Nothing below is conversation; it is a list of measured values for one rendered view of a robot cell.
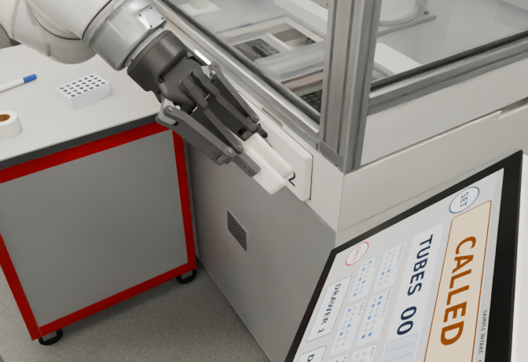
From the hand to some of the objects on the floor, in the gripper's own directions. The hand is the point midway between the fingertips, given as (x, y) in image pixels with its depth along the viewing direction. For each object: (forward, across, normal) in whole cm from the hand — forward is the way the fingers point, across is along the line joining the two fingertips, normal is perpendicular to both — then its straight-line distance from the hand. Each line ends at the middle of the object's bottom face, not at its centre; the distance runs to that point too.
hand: (263, 163), depth 71 cm
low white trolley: (+3, +56, +144) cm, 155 cm away
